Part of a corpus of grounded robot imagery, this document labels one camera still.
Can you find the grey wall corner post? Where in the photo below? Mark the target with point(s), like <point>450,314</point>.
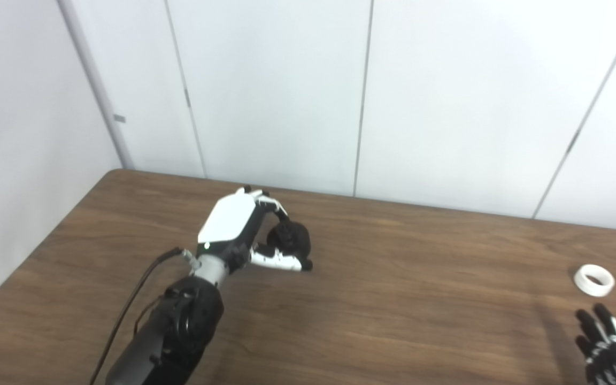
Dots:
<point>97,91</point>

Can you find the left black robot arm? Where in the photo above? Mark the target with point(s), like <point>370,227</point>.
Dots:
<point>179,326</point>

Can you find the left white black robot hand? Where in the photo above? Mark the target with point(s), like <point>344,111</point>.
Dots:
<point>230,219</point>

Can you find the round black plastic part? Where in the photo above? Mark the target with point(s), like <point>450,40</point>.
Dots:
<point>292,239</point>

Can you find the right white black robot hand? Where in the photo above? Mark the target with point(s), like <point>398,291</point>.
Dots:
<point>615,363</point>

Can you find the small grey post label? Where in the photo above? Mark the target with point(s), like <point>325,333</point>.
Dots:
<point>120,118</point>

